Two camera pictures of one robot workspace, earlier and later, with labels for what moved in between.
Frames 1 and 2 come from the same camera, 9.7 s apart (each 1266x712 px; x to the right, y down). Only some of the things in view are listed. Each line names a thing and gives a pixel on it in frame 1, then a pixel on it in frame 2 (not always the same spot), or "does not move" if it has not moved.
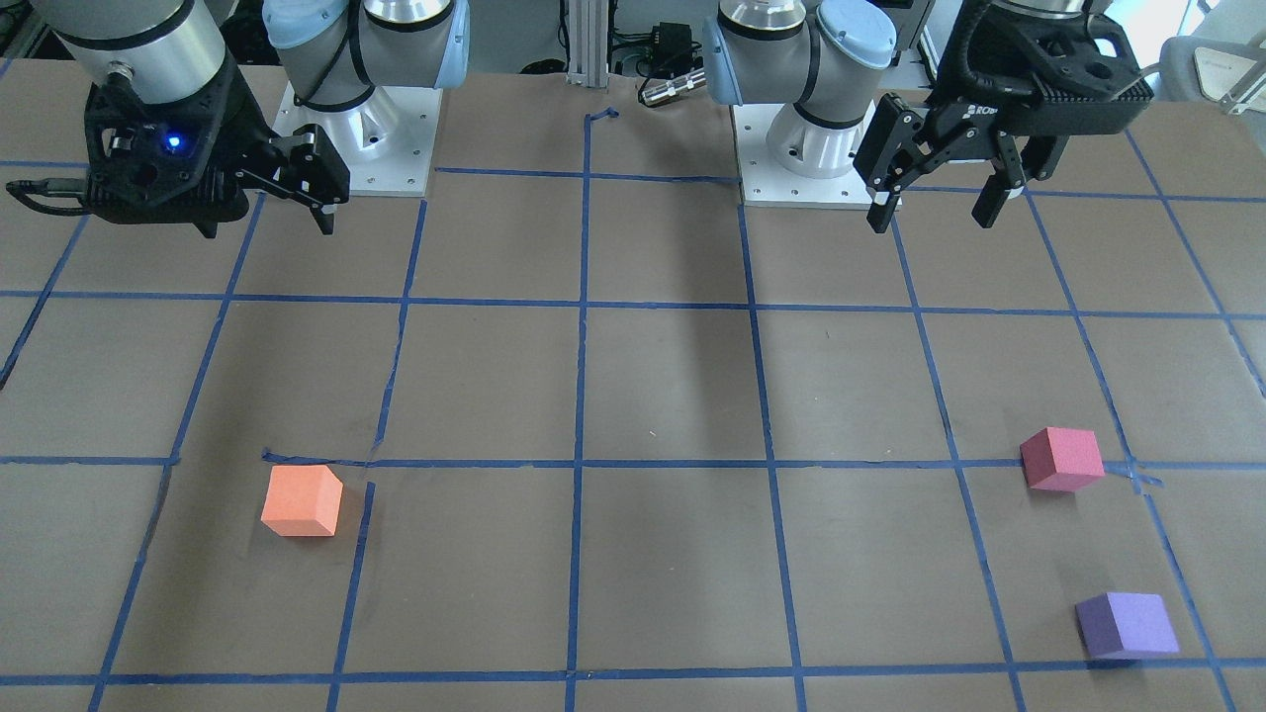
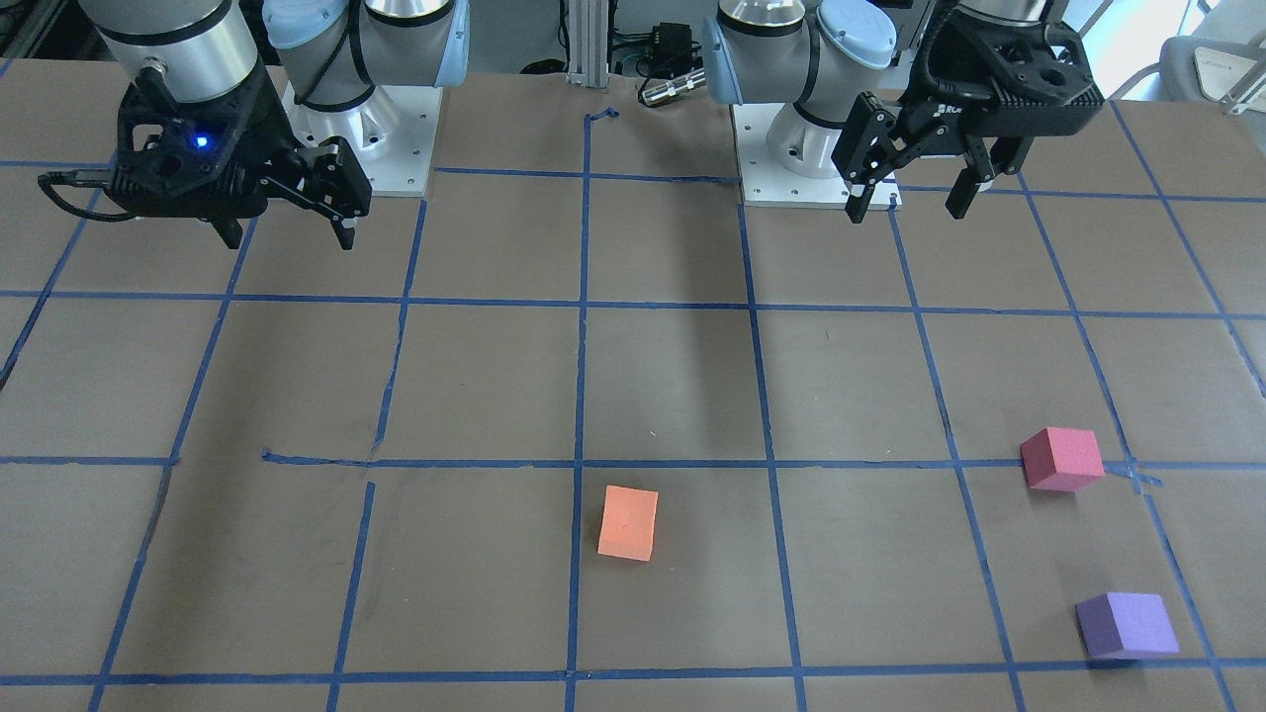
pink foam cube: x=1063 y=459 does not move
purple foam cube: x=1126 y=626 does not move
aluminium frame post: x=587 y=43 does not move
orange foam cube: x=303 y=500 to x=628 y=522
